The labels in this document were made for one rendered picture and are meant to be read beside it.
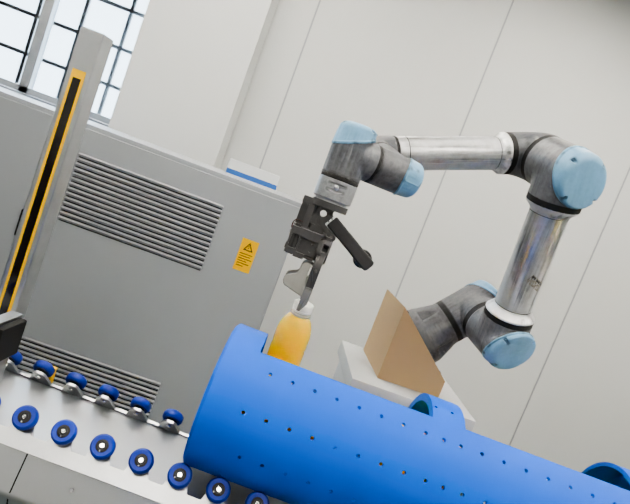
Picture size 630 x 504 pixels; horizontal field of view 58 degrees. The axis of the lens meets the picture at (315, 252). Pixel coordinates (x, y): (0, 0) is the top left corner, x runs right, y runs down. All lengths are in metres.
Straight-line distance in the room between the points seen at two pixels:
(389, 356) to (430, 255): 2.48
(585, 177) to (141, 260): 1.88
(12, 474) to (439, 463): 0.76
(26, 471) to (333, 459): 0.55
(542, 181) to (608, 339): 3.23
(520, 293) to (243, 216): 1.44
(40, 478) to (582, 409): 3.85
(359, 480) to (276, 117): 2.98
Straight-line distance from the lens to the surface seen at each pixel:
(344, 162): 1.04
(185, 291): 2.57
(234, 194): 2.49
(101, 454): 1.15
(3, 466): 1.22
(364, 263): 1.06
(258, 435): 1.03
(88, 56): 1.53
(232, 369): 1.03
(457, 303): 1.50
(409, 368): 1.46
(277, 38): 3.85
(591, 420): 4.59
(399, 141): 1.23
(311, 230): 1.07
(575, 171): 1.25
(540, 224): 1.31
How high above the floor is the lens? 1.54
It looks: 6 degrees down
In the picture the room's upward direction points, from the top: 21 degrees clockwise
